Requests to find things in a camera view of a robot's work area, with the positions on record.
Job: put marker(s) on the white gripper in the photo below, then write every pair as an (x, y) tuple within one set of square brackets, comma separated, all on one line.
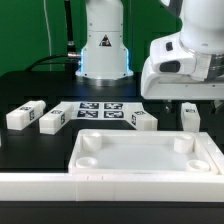
[(170, 86)]

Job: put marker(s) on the white desk top tray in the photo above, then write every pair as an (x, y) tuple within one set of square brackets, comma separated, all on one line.
[(140, 152)]

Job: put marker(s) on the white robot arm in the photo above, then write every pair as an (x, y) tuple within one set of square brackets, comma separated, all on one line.
[(105, 59)]

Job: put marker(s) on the marker tag sheet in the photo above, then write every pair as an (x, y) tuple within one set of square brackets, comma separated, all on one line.
[(105, 110)]

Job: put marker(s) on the white L-shaped fence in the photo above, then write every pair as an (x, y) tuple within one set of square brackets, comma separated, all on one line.
[(195, 187)]

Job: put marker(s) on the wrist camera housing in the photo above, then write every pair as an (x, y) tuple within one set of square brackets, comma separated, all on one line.
[(169, 55)]

